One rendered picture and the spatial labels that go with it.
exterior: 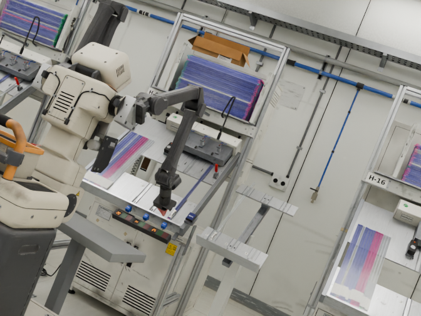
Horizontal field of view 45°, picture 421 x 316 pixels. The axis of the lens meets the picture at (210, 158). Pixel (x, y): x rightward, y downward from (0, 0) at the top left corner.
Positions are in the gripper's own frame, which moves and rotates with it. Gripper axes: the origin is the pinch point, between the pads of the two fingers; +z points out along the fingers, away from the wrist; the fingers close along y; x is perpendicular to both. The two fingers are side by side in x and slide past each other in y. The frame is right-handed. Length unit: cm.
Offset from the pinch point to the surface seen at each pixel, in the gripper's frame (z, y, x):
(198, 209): 7.8, -10.0, -19.4
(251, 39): -45, 12, -118
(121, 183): 9.1, 35.9, -14.5
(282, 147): 86, -6, -196
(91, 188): 10.2, 47.9, -2.8
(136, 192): 9.1, 25.1, -13.3
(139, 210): 9.9, 16.5, -3.0
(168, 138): 8, 35, -63
